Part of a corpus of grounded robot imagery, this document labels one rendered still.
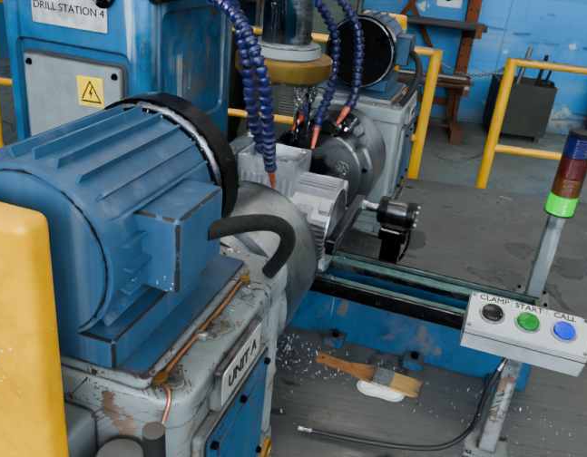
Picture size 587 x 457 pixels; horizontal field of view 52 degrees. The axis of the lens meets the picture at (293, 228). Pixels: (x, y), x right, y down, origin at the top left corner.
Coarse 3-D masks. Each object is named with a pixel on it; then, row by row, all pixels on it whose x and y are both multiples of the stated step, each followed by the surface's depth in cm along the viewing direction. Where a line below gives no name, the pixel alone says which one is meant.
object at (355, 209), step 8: (360, 200) 132; (352, 208) 128; (360, 208) 131; (344, 216) 124; (352, 216) 124; (344, 224) 120; (352, 224) 126; (336, 232) 116; (344, 232) 119; (328, 240) 113; (336, 240) 113; (328, 248) 114; (336, 248) 114
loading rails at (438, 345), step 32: (352, 256) 131; (320, 288) 121; (352, 288) 119; (384, 288) 128; (416, 288) 125; (448, 288) 124; (480, 288) 124; (320, 320) 124; (352, 320) 121; (384, 320) 119; (416, 320) 117; (448, 320) 114; (416, 352) 118; (448, 352) 117; (480, 352) 115
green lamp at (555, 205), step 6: (552, 198) 134; (558, 198) 133; (546, 204) 137; (552, 204) 134; (558, 204) 133; (564, 204) 133; (570, 204) 133; (552, 210) 135; (558, 210) 134; (564, 210) 133; (570, 210) 133; (564, 216) 134; (570, 216) 134
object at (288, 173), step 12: (252, 144) 123; (240, 156) 117; (252, 156) 117; (276, 156) 126; (288, 156) 125; (300, 156) 122; (240, 168) 118; (252, 168) 118; (288, 168) 115; (300, 168) 118; (252, 180) 118; (264, 180) 118; (276, 180) 117; (288, 180) 116; (288, 192) 117
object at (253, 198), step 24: (240, 192) 95; (264, 192) 97; (288, 216) 95; (240, 240) 85; (264, 240) 87; (312, 240) 99; (288, 264) 89; (312, 264) 98; (288, 288) 88; (288, 312) 89
